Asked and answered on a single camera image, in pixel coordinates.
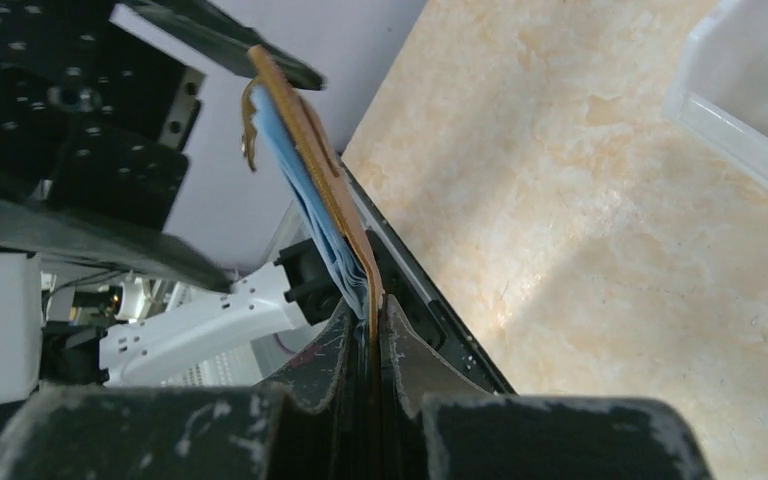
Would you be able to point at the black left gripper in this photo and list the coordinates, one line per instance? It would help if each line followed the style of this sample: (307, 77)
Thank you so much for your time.
(98, 118)

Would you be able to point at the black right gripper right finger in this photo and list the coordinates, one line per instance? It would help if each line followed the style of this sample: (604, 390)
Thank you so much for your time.
(441, 425)

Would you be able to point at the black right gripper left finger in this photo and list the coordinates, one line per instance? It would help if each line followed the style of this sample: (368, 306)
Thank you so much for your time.
(284, 427)

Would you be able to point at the brown leather card holder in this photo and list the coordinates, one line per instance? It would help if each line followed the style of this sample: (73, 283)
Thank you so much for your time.
(272, 111)

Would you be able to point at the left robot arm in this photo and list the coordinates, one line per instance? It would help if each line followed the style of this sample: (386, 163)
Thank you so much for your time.
(135, 351)

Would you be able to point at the translucent white plastic bin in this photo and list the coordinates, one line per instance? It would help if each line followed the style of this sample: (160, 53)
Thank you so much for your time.
(719, 92)

